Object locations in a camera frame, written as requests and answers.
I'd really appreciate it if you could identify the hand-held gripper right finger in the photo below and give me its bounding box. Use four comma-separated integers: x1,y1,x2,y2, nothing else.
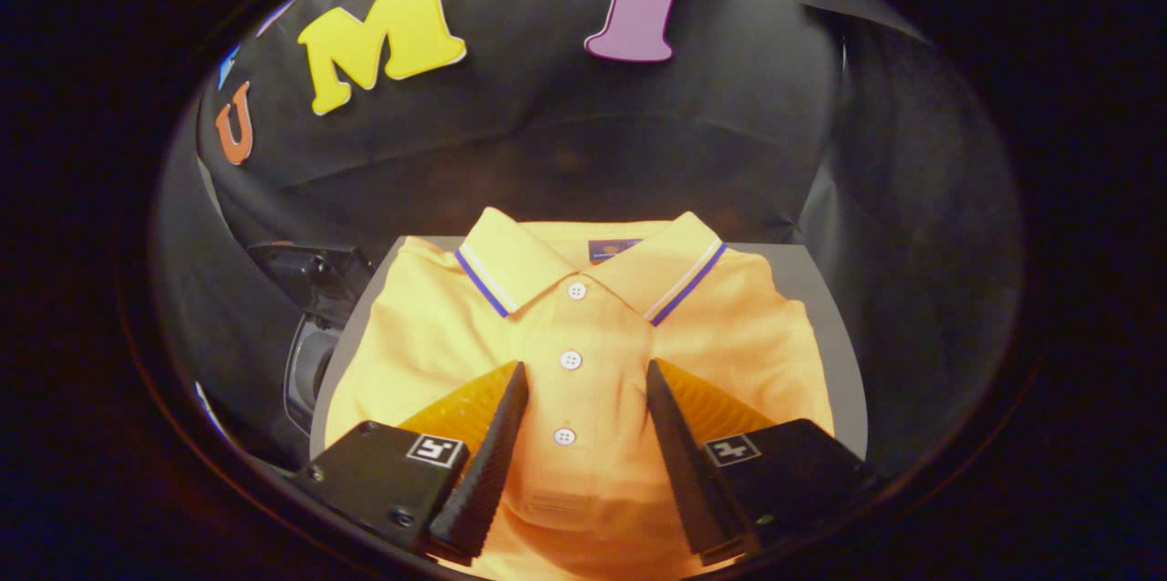
645,360,876,566

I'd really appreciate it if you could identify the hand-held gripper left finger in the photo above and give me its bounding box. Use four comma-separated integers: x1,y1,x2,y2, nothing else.
301,361,530,564

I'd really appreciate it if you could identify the orange polo shirt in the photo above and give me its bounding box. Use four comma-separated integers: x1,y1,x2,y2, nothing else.
324,207,835,580

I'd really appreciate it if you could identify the dark washing machine lid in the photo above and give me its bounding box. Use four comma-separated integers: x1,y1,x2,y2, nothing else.
246,242,375,328

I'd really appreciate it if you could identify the grey cabinet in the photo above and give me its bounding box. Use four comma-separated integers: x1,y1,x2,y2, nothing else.
310,234,869,463

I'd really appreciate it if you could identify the black backdrop cloth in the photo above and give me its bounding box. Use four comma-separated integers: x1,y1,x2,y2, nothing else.
155,0,1027,472

